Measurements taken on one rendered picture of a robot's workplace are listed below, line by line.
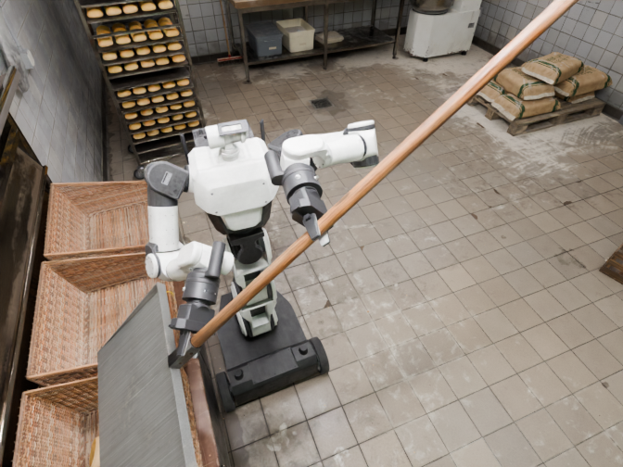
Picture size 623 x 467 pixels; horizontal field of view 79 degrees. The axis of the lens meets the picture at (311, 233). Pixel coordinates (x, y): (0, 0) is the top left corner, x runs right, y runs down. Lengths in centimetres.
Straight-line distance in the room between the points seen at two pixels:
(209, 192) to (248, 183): 12
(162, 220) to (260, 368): 111
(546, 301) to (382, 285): 107
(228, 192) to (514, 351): 199
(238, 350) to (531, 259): 214
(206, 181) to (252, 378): 120
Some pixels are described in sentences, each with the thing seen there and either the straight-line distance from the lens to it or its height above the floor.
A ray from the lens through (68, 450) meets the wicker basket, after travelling 172.
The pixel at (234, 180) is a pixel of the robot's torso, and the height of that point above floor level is 137.
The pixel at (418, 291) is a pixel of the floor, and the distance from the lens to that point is 269.
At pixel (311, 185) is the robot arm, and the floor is 155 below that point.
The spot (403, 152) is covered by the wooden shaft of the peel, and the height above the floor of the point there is 167.
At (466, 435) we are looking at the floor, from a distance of 233.
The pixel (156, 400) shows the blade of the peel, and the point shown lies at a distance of 114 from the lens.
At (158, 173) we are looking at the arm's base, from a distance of 124.
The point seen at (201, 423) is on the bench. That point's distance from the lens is 165.
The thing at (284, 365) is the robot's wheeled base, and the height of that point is 19.
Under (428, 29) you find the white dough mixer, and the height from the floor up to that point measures 42.
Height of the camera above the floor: 210
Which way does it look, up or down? 46 degrees down
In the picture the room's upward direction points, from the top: straight up
